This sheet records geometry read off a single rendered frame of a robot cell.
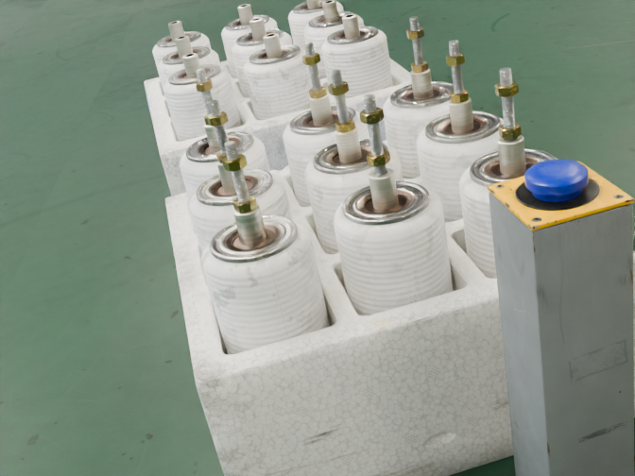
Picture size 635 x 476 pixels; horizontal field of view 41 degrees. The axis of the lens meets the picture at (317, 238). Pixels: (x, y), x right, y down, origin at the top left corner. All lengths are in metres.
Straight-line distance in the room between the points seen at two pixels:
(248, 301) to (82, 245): 0.75
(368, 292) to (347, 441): 0.13
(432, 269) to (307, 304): 0.11
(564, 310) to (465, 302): 0.15
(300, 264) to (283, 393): 0.11
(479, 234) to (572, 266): 0.20
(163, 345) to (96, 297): 0.19
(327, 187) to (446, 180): 0.12
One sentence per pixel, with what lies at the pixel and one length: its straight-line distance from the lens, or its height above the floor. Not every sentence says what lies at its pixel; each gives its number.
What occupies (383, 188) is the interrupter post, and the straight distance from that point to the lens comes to 0.71.
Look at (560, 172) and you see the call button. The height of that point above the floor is 0.33.
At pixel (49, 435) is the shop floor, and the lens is 1.01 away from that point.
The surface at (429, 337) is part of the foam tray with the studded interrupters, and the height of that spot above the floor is 0.16.
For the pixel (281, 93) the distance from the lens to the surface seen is 1.20.
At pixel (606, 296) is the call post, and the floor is 0.25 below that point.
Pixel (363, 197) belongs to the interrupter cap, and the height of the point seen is 0.25.
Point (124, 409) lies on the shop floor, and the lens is 1.00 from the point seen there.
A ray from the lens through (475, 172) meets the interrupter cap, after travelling 0.76.
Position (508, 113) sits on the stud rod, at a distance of 0.74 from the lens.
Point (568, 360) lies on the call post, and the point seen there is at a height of 0.20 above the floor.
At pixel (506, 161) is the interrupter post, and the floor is 0.26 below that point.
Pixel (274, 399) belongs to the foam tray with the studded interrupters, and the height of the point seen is 0.14.
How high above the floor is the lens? 0.57
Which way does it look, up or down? 28 degrees down
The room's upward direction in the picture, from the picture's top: 12 degrees counter-clockwise
